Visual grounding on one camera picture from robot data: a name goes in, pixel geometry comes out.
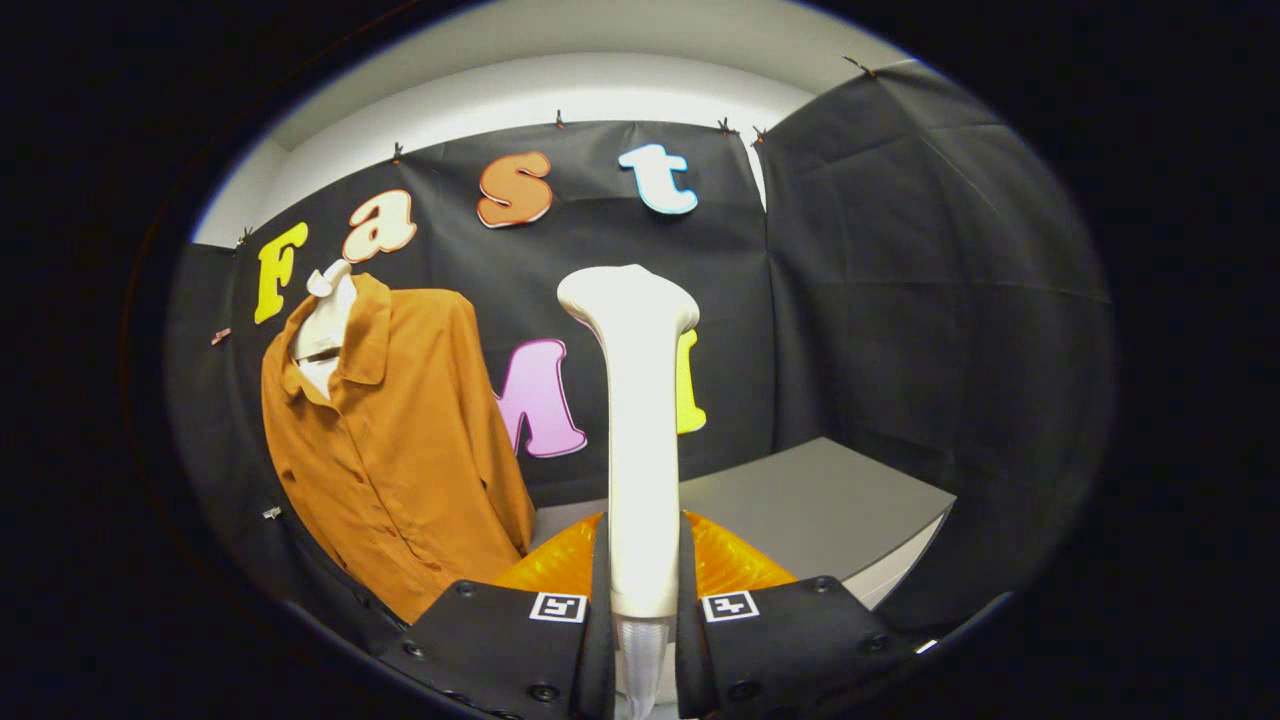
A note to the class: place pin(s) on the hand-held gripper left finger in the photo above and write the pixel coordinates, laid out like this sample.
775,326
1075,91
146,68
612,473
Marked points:
603,640

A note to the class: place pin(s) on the row of black cloth clips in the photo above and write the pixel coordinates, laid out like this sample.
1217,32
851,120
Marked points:
560,120

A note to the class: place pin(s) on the grey cabinet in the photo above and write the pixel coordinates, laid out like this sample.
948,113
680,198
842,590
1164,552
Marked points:
800,510

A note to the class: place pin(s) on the white mannequin torso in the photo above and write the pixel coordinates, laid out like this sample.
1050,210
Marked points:
330,320

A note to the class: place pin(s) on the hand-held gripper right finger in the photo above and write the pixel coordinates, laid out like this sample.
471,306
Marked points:
688,650

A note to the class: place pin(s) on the black backdrop cloth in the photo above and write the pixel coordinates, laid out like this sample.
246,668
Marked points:
900,250

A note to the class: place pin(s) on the white garment steamer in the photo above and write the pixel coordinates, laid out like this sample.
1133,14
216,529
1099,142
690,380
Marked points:
640,450

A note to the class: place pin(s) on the orange button shirt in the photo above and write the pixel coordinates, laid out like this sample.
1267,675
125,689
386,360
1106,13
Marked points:
400,450

